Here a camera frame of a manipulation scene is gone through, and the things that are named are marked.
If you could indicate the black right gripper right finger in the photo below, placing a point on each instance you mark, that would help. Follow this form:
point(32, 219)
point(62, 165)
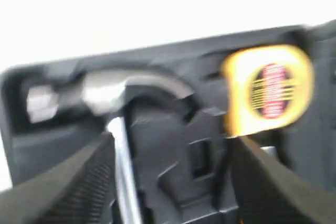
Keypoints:
point(268, 192)

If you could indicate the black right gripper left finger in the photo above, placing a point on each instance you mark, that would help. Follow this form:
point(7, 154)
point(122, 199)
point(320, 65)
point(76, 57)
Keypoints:
point(80, 189)

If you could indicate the claw hammer black grip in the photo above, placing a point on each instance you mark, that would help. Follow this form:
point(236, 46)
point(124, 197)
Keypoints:
point(106, 93)

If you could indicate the black plastic tool case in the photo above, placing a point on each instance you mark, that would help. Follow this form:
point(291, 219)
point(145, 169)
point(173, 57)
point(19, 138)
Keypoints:
point(182, 170)

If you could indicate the yellow 2m tape measure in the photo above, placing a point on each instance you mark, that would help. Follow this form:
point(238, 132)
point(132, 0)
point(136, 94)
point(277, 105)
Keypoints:
point(268, 87)

